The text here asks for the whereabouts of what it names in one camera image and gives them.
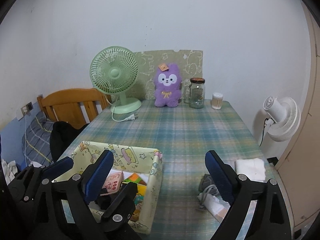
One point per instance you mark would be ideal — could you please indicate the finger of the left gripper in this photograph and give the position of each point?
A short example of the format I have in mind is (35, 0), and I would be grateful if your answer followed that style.
(26, 184)
(46, 213)

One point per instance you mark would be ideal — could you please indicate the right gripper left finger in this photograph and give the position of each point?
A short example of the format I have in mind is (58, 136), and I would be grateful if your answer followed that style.
(81, 189)

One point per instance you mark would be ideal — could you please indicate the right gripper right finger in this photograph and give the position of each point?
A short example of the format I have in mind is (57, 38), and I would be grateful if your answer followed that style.
(270, 219)

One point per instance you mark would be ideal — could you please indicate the pink pouch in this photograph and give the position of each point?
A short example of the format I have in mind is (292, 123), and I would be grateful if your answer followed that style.
(112, 183)

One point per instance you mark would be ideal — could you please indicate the grey and white sock bundle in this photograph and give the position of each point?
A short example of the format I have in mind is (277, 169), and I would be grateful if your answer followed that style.
(210, 199)

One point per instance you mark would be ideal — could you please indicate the white crumpled clothes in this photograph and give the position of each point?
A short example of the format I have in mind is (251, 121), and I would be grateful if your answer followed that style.
(11, 170)

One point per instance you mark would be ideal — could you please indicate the folded white towel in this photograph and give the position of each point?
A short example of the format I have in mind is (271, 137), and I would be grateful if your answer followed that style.
(253, 169)

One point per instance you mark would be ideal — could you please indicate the blue plaid pillow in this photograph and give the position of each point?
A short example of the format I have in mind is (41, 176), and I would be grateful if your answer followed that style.
(36, 140)

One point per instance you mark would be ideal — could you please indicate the cartoon animal tissue pack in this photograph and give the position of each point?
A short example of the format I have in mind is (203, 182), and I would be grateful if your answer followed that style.
(138, 201)

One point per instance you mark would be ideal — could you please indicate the orange green packet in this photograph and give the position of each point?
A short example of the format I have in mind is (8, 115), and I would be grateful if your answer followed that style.
(135, 178)

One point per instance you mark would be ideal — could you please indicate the beige door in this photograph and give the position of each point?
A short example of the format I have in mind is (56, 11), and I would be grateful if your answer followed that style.
(299, 165)

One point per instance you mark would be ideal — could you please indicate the black chair back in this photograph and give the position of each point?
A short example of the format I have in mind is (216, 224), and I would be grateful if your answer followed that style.
(62, 135)

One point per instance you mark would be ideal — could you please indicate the yellow cartoon storage box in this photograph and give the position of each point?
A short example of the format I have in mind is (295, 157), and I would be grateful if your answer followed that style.
(146, 162)

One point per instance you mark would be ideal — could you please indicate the white standing fan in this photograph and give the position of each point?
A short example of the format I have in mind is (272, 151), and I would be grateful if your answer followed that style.
(283, 119)

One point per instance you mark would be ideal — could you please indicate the plaid tablecloth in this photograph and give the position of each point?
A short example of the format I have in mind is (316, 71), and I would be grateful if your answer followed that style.
(183, 135)

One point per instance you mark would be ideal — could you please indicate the cotton swab container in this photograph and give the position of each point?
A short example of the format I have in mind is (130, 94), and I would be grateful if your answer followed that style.
(217, 99)

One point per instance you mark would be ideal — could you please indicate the glass mason jar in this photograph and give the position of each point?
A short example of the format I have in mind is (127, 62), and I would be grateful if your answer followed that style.
(194, 93)

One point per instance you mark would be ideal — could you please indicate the green desk fan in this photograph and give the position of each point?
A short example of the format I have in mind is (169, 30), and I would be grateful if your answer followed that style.
(113, 71)

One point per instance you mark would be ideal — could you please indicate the purple plush toy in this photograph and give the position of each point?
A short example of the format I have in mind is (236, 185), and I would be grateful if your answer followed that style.
(167, 86)

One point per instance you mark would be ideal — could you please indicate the wall power outlet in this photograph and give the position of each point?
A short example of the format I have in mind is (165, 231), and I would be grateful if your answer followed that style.
(27, 108)

